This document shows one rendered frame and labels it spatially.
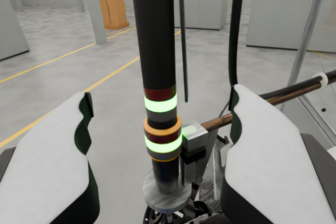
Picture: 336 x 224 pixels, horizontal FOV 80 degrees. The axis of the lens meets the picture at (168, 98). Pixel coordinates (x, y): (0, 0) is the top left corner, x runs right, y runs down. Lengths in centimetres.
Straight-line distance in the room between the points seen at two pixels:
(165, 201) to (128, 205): 175
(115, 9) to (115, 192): 713
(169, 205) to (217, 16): 724
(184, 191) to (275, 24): 552
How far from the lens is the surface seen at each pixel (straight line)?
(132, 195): 209
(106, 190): 218
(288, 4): 565
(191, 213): 56
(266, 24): 572
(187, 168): 28
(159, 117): 21
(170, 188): 29
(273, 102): 35
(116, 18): 842
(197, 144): 26
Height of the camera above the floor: 172
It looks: 31 degrees down
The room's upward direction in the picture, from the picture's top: 3 degrees counter-clockwise
